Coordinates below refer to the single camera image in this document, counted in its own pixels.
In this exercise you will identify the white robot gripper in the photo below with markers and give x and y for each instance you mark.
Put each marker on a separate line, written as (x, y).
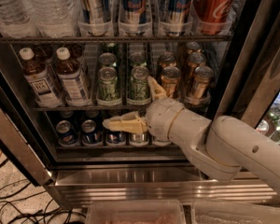
(160, 117)

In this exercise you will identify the green can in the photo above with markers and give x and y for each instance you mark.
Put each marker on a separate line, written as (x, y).
(111, 48)
(108, 59)
(139, 90)
(137, 59)
(108, 84)

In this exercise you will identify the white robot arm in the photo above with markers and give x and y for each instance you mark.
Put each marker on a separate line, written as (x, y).
(220, 148)

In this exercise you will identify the left front silver can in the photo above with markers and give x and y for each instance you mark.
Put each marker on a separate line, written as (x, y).
(138, 138)

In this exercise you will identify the right front silver can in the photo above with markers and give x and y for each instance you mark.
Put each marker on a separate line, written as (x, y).
(158, 142)

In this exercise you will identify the left front gold can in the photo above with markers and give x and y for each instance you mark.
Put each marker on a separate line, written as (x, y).
(170, 78)

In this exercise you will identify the gold can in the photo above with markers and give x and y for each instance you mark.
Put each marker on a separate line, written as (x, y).
(194, 60)
(170, 78)
(200, 82)
(165, 60)
(192, 47)

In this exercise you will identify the right front Pepsi can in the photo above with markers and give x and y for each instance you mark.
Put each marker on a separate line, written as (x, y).
(115, 138)

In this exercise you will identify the left rear gold can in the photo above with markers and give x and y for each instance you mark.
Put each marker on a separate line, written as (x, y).
(165, 60)

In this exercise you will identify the middle rear Pepsi can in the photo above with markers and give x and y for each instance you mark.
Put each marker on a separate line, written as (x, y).
(95, 115)

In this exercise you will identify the right front gold can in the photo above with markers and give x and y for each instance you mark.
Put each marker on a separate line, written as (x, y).
(200, 82)

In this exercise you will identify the middle front Pepsi can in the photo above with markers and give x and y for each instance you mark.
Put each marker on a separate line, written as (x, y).
(91, 134)

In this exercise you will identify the right rear gold can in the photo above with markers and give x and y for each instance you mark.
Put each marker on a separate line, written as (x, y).
(192, 47)

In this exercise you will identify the left rear Pepsi can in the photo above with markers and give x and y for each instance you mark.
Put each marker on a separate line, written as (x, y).
(68, 115)

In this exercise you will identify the left front Pepsi can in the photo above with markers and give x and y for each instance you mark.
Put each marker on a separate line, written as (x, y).
(67, 135)

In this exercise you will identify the middle Red Bull can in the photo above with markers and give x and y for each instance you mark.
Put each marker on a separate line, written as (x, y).
(134, 18)

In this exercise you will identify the red bull can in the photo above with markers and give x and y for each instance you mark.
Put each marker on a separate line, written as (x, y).
(174, 14)
(134, 18)

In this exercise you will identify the stainless steel fridge cabinet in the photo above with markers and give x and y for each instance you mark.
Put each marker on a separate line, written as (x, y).
(130, 171)

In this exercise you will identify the silver blue energy drink can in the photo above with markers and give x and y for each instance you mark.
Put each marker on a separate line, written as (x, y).
(95, 15)

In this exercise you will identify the right glass fridge door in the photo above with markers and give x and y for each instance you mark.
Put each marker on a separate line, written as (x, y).
(249, 77)

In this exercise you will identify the right Red Bull can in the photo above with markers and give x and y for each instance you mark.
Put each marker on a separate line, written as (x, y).
(174, 14)

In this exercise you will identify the red can behind glass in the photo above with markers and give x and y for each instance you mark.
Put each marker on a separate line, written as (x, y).
(263, 127)

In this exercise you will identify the red Coca-Cola can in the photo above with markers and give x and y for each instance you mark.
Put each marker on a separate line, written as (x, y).
(212, 13)

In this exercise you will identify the left open fridge door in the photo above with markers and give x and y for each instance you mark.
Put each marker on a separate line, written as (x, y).
(22, 139)

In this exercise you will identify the right front tea bottle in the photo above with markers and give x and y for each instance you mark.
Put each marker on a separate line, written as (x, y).
(73, 78)

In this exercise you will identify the tea bottle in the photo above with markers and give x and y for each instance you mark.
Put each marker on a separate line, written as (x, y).
(76, 52)
(73, 78)
(47, 92)
(44, 53)

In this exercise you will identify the right rear tea bottle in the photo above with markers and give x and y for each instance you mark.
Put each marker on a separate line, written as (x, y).
(76, 52)

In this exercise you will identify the left clear plastic bin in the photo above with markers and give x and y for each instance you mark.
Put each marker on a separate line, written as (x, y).
(136, 212)

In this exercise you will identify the clear plastic bin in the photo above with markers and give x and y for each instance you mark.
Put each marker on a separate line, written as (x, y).
(136, 212)
(204, 212)

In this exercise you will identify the left rear tea bottle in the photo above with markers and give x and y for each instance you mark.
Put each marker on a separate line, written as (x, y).
(44, 53)

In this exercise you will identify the left front tea bottle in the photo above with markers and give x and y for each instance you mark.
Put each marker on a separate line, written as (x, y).
(47, 92)

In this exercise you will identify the right clear plastic bin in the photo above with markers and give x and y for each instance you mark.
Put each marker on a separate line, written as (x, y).
(204, 212)

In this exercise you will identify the green bottle behind glass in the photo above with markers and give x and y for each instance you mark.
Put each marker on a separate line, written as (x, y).
(274, 114)

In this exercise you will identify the middle wire shelf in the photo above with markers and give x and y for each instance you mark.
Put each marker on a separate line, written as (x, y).
(105, 107)

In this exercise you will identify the top wire shelf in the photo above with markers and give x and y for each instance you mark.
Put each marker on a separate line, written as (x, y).
(115, 39)

